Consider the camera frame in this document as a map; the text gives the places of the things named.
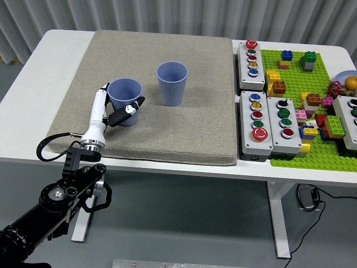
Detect green studded baseplate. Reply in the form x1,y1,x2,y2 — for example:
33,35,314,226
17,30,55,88
260,49,357,171

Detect magenta toy block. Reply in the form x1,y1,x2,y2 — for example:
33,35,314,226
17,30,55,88
320,96,335,109

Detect white table leg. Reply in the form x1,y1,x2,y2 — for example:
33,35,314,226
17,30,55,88
71,166,103,243
266,180,292,259

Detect grey selector switch control box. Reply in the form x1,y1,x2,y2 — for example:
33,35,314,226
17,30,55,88
266,96,303,157

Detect red valve wheel toy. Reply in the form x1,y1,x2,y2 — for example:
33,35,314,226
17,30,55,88
327,80,342,98

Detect green orange toy block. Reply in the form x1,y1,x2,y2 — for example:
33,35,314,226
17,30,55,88
325,114,346,139

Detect pink toy block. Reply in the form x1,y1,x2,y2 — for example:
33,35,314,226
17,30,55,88
295,109,308,126

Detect green grey block stack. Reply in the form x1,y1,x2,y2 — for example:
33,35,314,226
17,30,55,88
300,51,317,73

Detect blue yellow pink block stack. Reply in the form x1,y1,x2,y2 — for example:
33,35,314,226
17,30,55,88
278,50,294,70

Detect grey power adapter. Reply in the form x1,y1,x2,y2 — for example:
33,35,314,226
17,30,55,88
297,187,320,212

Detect grey curtain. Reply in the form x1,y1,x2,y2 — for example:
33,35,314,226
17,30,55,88
0,0,357,61

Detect brown toy food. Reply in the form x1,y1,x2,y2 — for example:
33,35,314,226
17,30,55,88
341,85,357,97

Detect black floor cable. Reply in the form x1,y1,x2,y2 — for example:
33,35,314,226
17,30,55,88
284,184,357,268

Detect yellow toy block stack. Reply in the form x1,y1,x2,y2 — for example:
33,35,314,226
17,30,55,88
266,69,281,97

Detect blue ribbed cup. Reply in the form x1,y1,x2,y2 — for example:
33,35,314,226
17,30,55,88
156,61,189,107
107,78,143,127

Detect brown toy block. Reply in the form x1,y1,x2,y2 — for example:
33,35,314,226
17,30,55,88
306,93,322,107
272,80,287,95

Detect yellow cylinder toy block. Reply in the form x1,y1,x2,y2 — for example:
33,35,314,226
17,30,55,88
295,139,312,159

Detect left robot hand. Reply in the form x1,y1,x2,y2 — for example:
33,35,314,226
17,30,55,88
80,82,146,145

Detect grey control box black buttons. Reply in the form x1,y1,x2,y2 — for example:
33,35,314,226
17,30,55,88
331,95,357,151

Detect grey-brown mat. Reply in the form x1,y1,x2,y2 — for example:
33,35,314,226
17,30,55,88
45,30,238,167

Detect grey five-button control box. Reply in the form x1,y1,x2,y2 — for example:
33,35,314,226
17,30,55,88
236,40,266,92
239,90,274,162

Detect red toy block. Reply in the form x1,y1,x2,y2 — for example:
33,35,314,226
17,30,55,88
315,113,329,129

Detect blue yellow toy block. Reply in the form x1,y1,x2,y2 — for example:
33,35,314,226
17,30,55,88
299,125,319,140

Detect light blue plate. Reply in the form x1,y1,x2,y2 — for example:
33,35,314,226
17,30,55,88
333,70,357,90

